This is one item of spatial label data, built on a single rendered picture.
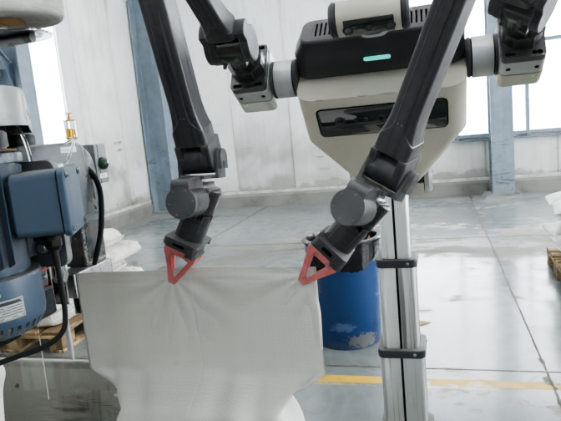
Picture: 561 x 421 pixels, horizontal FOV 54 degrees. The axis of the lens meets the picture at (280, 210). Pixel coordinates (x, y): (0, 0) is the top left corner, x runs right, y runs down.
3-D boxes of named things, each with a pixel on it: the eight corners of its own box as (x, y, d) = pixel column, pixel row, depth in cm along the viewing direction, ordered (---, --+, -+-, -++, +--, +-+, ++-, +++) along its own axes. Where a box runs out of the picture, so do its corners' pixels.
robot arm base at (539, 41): (496, 17, 120) (501, 64, 116) (499, -9, 113) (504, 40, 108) (539, 11, 117) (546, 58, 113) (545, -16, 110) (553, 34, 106)
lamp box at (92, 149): (109, 181, 131) (104, 143, 129) (98, 184, 126) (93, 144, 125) (82, 183, 133) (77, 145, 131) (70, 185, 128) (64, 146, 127)
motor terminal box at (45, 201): (91, 239, 84) (80, 163, 83) (79, 254, 74) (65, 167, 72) (34, 246, 83) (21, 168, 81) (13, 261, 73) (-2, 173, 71)
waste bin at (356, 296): (391, 322, 360) (385, 225, 351) (385, 356, 312) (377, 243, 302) (319, 322, 374) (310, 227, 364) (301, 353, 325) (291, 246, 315)
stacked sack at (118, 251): (147, 252, 473) (144, 235, 470) (102, 275, 408) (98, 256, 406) (102, 254, 485) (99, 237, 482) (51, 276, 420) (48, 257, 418)
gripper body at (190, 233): (160, 244, 101) (174, 207, 99) (179, 233, 111) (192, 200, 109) (193, 258, 100) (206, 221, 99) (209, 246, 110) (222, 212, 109)
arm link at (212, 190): (229, 186, 105) (203, 174, 106) (214, 189, 98) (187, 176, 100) (216, 219, 106) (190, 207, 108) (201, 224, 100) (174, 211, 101)
